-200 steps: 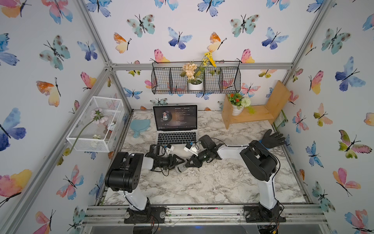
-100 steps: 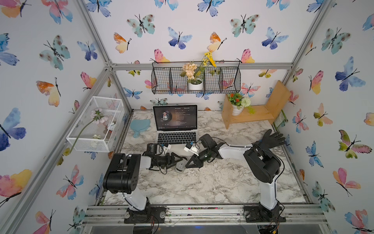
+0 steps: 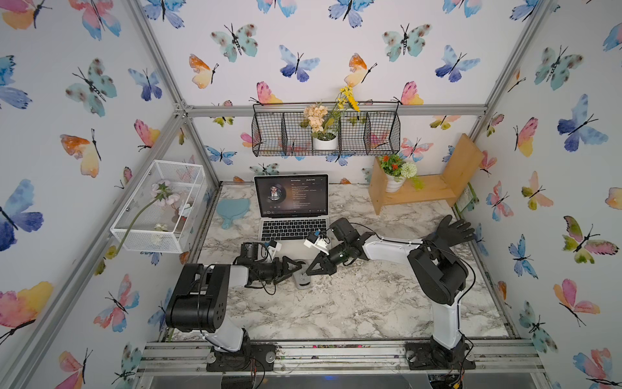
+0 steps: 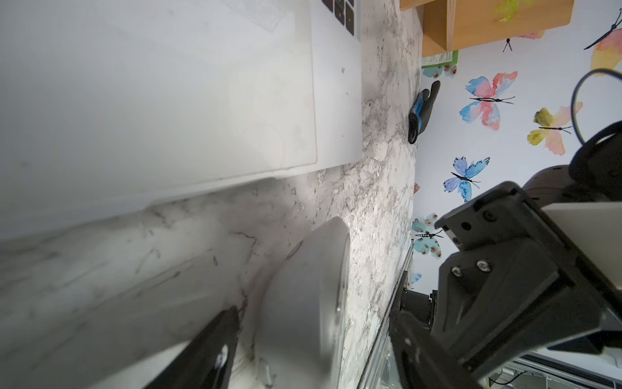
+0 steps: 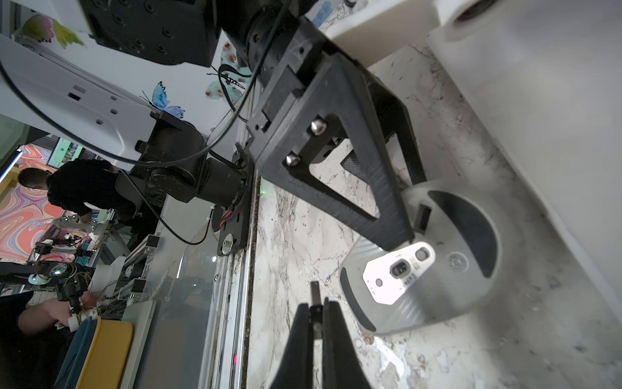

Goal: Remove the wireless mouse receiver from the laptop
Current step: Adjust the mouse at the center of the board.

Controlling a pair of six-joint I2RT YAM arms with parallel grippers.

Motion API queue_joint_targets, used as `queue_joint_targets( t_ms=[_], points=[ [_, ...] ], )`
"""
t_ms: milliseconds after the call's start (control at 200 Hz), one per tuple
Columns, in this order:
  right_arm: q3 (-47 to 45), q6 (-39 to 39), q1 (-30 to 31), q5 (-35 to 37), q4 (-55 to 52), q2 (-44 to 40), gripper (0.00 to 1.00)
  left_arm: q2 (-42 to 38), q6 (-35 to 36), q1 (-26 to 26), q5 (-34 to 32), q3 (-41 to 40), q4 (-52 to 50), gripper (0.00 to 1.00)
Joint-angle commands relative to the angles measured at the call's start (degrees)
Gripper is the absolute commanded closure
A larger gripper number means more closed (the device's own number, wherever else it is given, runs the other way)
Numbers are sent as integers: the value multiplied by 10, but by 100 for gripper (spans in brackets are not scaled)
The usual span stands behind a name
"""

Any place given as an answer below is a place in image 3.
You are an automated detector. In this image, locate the wooden desktop shelf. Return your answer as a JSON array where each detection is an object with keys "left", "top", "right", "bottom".
[{"left": 369, "top": 134, "right": 484, "bottom": 215}]

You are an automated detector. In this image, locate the white mesh wall box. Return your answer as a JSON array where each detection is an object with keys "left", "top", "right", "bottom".
[{"left": 110, "top": 160, "right": 207, "bottom": 254}]

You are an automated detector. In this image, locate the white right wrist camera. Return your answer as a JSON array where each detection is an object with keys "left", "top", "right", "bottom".
[{"left": 304, "top": 230, "right": 330, "bottom": 254}]

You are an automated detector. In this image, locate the green and white leaflet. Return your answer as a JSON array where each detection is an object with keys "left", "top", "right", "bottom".
[{"left": 454, "top": 183, "right": 479, "bottom": 216}]

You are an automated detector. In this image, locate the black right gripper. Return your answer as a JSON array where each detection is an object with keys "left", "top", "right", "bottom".
[{"left": 304, "top": 242, "right": 350, "bottom": 276}]

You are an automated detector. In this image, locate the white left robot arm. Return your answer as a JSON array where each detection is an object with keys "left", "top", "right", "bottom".
[{"left": 165, "top": 256, "right": 302, "bottom": 353}]

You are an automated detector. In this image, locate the yellow artificial flower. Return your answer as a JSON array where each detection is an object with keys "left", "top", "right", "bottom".
[{"left": 335, "top": 85, "right": 361, "bottom": 112}]

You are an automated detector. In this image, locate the pink artificial flower with stem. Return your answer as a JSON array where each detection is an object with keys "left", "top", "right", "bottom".
[{"left": 94, "top": 180, "right": 181, "bottom": 276}]

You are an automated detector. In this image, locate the light blue hand mirror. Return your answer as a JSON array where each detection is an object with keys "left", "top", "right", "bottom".
[{"left": 216, "top": 199, "right": 250, "bottom": 230}]

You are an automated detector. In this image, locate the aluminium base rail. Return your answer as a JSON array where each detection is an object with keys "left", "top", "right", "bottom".
[{"left": 138, "top": 339, "right": 544, "bottom": 377}]

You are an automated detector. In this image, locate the black and blue work glove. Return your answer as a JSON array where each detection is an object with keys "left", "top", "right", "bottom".
[{"left": 423, "top": 215, "right": 476, "bottom": 247}]

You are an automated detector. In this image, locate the green artificial plant with flowers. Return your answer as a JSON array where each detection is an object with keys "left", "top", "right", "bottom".
[{"left": 378, "top": 154, "right": 424, "bottom": 191}]

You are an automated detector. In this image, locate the silver laptop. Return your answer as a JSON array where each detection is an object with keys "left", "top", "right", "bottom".
[{"left": 254, "top": 173, "right": 330, "bottom": 261}]

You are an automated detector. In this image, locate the white pot with beige flowers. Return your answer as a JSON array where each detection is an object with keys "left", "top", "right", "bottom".
[{"left": 299, "top": 104, "right": 339, "bottom": 152}]

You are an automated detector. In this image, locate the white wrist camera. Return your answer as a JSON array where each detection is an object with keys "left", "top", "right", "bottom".
[
  {"left": 304, "top": 230, "right": 330, "bottom": 254},
  {"left": 264, "top": 240, "right": 282, "bottom": 255}
]

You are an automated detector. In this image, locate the grey wireless mouse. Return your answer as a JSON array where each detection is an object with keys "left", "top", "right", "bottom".
[{"left": 293, "top": 270, "right": 312, "bottom": 290}]

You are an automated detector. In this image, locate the black wire wall basket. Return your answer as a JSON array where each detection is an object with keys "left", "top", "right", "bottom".
[{"left": 251, "top": 100, "right": 401, "bottom": 157}]

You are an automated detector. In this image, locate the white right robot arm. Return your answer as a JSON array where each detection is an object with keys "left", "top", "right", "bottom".
[{"left": 304, "top": 232, "right": 475, "bottom": 351}]

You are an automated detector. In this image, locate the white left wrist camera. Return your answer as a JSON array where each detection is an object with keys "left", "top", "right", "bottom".
[{"left": 264, "top": 240, "right": 282, "bottom": 255}]

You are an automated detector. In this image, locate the white ribbed flower pot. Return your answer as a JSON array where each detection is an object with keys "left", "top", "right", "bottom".
[{"left": 386, "top": 174, "right": 406, "bottom": 193}]

